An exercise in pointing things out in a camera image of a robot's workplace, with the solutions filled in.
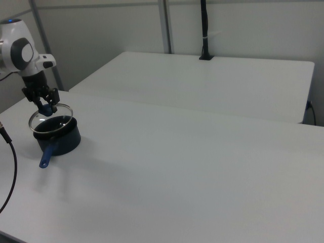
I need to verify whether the glass lid with blue knob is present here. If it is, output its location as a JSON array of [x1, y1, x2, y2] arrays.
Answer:
[[28, 102, 75, 133]]

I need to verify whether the white zip tie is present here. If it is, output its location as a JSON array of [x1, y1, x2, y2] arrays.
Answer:
[[203, 30, 223, 40]]

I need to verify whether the slim aluminium frame post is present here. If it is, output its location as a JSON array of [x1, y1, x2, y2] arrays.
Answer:
[[28, 0, 64, 91]]

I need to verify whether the black cable at table side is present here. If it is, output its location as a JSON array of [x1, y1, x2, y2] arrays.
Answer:
[[309, 103, 317, 126]]

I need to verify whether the thick black cable with connector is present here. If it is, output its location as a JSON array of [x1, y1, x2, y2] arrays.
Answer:
[[0, 120, 18, 214]]

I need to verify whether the black pole with base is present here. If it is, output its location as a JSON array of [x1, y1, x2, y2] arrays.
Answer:
[[198, 0, 215, 61]]

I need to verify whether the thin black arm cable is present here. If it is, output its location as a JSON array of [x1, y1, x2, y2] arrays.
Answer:
[[0, 71, 15, 82]]

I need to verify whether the white table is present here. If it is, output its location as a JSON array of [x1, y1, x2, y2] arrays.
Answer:
[[68, 51, 315, 125]]

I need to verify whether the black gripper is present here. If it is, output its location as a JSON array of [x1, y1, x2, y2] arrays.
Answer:
[[21, 71, 61, 113]]

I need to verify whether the wide aluminium frame post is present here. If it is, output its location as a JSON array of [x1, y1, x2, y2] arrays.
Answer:
[[157, 0, 176, 55]]

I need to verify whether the dark saucepan with blue handle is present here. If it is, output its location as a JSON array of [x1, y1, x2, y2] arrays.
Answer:
[[33, 116, 82, 169]]

